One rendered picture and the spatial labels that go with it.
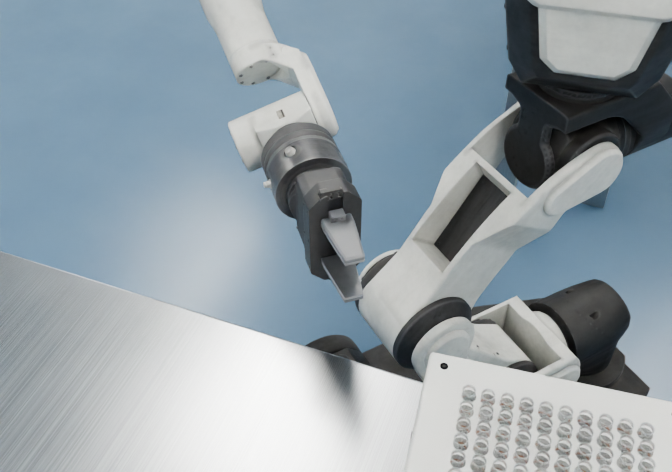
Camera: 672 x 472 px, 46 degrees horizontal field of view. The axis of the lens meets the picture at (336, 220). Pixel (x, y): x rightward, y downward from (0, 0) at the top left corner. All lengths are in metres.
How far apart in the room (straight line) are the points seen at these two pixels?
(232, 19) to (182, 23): 2.28
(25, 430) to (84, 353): 0.10
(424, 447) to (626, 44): 0.57
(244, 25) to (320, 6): 2.35
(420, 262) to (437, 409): 0.50
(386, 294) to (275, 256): 0.97
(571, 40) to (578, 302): 0.73
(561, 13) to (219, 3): 0.41
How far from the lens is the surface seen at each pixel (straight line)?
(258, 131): 0.91
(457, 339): 1.22
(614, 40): 1.05
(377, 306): 1.24
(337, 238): 0.76
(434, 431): 0.74
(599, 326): 1.65
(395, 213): 2.30
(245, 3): 0.99
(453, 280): 1.20
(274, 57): 0.95
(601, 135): 1.19
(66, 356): 0.92
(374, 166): 2.46
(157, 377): 0.87
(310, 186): 0.80
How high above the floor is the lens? 1.54
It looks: 43 degrees down
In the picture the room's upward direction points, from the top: straight up
